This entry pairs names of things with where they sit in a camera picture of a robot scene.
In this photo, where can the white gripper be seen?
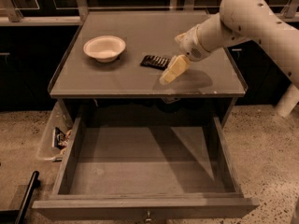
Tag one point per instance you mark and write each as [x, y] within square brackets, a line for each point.
[191, 46]

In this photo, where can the black rxbar chocolate bar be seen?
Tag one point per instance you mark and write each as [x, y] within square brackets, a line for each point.
[156, 62]

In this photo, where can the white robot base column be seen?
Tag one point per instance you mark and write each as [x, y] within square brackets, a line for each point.
[288, 101]

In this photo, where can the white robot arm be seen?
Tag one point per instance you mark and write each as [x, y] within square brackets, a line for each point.
[236, 22]

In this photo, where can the open grey top drawer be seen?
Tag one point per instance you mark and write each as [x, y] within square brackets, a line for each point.
[146, 166]

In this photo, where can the white bowl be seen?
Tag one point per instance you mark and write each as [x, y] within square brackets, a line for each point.
[105, 48]

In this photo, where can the snack packet in bin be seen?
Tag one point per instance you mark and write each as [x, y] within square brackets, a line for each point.
[60, 139]

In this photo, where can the black bar object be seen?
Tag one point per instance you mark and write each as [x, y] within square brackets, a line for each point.
[17, 216]

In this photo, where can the metal railing frame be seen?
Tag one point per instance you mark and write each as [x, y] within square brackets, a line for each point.
[74, 12]

